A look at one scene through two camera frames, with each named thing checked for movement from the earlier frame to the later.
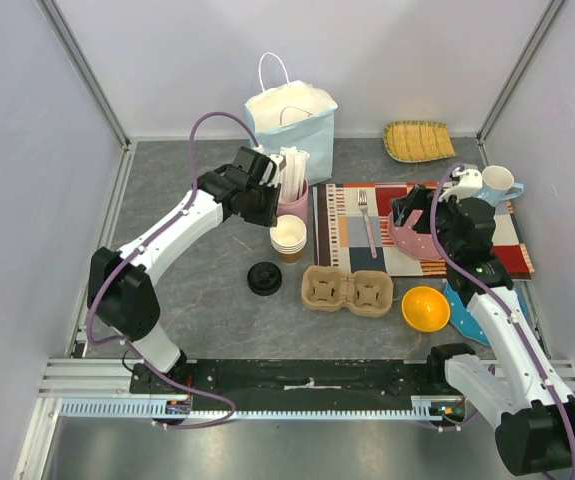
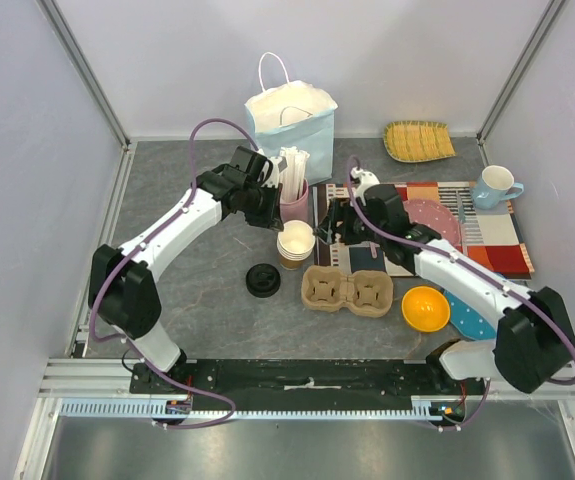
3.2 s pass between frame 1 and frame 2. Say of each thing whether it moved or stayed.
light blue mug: stayed
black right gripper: moved
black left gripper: stayed
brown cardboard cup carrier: stayed
